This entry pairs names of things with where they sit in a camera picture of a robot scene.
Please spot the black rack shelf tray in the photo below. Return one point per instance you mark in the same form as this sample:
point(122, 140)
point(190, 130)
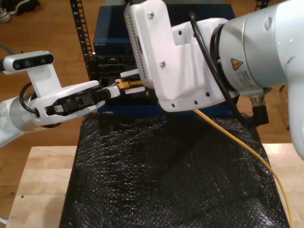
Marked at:
point(133, 101)

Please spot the black rack server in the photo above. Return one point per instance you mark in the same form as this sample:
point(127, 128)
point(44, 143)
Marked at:
point(107, 66)

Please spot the white sneaker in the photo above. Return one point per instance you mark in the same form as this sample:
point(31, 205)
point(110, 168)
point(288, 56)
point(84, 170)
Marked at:
point(4, 14)

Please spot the blue network switch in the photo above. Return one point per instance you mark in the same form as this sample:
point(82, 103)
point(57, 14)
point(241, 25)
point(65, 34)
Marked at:
point(109, 23)

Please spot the black perforated rack post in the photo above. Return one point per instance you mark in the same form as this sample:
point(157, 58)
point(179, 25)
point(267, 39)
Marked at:
point(261, 3)
point(80, 23)

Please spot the blue rack base plate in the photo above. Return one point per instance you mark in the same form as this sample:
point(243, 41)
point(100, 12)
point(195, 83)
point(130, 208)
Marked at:
point(130, 110)

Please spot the dark shoe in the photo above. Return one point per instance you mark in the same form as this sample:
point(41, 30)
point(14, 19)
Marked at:
point(26, 6)

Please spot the black bubble wrap mat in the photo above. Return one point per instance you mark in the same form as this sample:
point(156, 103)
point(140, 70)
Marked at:
point(142, 190)

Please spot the grey panel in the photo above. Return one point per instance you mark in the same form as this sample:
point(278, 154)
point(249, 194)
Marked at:
point(115, 2)

